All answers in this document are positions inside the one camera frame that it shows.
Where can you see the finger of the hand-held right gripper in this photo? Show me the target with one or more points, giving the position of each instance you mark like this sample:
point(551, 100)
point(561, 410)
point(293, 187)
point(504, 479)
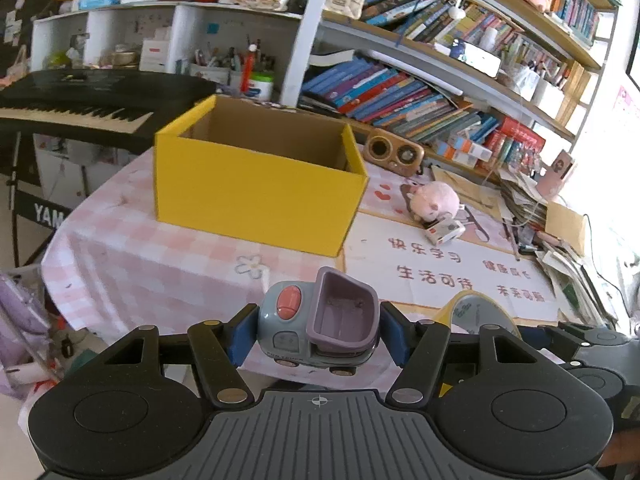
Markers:
point(555, 337)

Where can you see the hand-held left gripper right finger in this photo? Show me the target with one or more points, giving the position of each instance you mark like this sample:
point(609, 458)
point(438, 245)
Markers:
point(397, 342)

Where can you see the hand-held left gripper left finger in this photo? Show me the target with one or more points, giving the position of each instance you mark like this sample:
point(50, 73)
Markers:
point(242, 342)

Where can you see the grey toy truck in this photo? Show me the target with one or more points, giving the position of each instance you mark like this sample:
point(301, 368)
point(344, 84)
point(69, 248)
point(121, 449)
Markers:
point(340, 315)

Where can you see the yellow tape roll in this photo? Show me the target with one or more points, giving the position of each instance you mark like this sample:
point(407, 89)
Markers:
point(480, 310)

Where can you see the small white toy car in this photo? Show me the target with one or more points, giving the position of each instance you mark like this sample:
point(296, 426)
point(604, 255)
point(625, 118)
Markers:
point(442, 232)

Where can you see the yellow cardboard box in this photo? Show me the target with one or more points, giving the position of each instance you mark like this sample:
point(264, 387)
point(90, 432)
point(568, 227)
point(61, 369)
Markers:
point(250, 195)

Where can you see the messy pile of booklets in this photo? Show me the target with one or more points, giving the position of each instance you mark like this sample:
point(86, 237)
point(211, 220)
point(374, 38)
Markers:
point(575, 280)

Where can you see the brown paper envelope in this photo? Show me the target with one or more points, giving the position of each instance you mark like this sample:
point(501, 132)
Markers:
point(565, 225)

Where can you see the stack of worn papers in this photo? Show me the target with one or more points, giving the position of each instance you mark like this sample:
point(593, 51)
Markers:
point(520, 200)

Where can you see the pink plush pig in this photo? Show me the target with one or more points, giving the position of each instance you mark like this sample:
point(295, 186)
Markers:
point(437, 200)

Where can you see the flat brown paper sheet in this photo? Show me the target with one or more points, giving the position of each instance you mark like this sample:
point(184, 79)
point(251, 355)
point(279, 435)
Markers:
point(470, 185)

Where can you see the wooden retro radio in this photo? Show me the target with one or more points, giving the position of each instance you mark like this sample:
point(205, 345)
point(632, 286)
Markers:
point(395, 152)

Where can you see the orange blue carton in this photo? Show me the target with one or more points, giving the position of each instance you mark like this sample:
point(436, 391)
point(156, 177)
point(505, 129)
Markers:
point(470, 149)
point(452, 157)

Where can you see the red printed box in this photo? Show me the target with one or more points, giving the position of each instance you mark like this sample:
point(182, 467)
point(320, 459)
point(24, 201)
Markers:
point(520, 135)

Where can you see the purple cloth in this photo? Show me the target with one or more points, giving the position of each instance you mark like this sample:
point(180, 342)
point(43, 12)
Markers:
point(20, 320)

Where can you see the black keyboard stand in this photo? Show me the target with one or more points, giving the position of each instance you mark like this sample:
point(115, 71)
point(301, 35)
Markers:
point(45, 212)

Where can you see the white storage box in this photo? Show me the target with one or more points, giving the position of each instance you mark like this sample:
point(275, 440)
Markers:
point(545, 91)

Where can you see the row of leaning colourful books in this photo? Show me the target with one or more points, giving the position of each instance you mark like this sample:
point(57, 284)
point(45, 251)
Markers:
point(380, 90)

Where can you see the white jar green lid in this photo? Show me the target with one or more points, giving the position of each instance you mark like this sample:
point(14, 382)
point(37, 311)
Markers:
point(261, 89)

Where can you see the red slim bottle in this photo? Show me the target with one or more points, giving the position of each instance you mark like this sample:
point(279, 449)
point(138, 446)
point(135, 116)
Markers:
point(247, 72)

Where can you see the white pen organiser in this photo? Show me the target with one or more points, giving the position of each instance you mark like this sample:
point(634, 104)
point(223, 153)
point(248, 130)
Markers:
point(210, 72)

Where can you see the smartphone with lit screen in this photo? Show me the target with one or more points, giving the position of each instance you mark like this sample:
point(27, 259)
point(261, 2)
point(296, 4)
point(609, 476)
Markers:
point(480, 60)

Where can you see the black framed picture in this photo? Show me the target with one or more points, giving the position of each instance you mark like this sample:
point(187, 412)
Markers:
point(634, 60)

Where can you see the white box red label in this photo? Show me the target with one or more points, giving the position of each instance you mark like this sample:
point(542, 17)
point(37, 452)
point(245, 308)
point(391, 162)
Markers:
point(152, 55)

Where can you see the black electronic keyboard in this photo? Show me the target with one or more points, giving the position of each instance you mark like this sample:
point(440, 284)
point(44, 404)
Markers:
point(75, 90)

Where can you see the white cubby shelf unit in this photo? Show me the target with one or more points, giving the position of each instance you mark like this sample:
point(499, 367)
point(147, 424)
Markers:
point(181, 35)

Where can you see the white tall bookshelf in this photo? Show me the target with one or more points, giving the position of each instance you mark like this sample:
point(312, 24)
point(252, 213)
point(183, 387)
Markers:
point(310, 35)

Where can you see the row of slim pastel books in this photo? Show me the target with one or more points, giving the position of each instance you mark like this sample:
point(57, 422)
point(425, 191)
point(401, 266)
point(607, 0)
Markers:
point(575, 10)

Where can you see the row of stacked mixed books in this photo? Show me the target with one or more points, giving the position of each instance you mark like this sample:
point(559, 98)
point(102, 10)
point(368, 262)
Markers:
point(415, 10)

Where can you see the blue wipes pack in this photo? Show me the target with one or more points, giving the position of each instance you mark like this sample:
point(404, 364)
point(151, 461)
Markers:
point(100, 1)

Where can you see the pink alphabet wall poster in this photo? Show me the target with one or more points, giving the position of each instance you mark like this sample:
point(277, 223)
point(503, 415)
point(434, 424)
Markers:
point(627, 105)

